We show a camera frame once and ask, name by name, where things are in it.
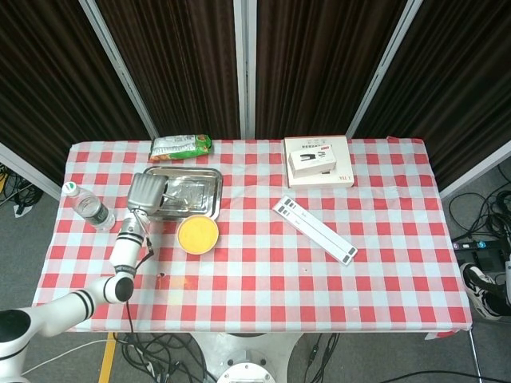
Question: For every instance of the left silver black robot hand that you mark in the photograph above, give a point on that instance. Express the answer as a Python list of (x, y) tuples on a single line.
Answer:
[(145, 193)]

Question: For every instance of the silver spoon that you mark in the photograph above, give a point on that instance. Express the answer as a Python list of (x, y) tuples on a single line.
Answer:
[(175, 195)]

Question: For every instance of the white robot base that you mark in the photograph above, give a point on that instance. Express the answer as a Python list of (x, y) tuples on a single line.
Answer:
[(243, 355)]

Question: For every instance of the rectangular stainless steel tray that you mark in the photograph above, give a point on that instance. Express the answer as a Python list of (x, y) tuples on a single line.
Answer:
[(195, 187)]

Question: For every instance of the orange bowl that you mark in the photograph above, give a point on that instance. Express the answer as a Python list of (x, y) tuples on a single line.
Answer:
[(198, 234)]

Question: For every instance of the clear plastic water bottle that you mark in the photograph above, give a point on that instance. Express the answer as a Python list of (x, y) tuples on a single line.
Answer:
[(91, 209)]

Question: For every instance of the green white snack bag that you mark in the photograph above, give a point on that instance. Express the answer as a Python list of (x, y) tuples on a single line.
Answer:
[(179, 147)]

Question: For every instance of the dark curtain divider panel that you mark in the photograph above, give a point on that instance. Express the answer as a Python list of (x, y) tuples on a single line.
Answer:
[(48, 80), (179, 60), (319, 60), (459, 80)]

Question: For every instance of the red white checkered tablecloth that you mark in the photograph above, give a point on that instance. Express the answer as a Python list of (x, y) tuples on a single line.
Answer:
[(259, 295)]

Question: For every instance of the small white stapler box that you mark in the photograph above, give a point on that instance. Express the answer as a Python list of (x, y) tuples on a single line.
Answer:
[(311, 161)]

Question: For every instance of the white folding laptop stand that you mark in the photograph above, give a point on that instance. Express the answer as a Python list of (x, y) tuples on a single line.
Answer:
[(315, 230)]

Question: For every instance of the large flat white box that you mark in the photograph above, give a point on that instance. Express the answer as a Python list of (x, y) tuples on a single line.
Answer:
[(343, 175)]

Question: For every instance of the black power strip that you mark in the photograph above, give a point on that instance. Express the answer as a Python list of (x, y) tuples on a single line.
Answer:
[(473, 244)]

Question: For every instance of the black white sneaker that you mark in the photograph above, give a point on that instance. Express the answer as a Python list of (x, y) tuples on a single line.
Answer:
[(485, 297)]

